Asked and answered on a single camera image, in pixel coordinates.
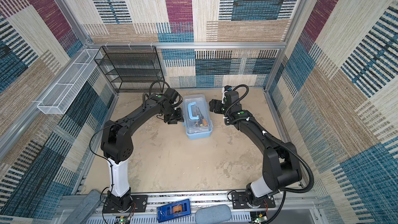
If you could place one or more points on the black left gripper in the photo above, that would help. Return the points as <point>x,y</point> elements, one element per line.
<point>178,118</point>

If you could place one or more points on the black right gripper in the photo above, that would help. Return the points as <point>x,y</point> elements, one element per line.
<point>218,103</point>

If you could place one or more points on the blue plastic tool box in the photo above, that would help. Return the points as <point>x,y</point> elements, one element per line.
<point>190,116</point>

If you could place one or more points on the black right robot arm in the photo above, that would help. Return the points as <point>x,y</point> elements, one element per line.
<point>282,168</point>

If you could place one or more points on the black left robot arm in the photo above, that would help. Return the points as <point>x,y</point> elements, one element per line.
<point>117,144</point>

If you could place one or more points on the blue tape dispenser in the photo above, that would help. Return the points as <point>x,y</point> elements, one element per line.
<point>173,210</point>

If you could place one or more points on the grey foam pad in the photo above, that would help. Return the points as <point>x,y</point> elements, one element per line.
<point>213,215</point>

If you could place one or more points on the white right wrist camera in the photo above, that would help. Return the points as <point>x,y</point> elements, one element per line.
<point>226,95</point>

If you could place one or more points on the black wire mesh shelf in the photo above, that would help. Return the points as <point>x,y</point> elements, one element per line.
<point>131,68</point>

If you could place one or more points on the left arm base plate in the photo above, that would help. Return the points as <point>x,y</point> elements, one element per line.
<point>136,203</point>

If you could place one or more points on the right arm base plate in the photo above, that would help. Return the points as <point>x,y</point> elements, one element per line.
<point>240,201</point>

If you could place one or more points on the white wire mesh basket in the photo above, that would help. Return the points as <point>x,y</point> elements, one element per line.
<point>60,97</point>

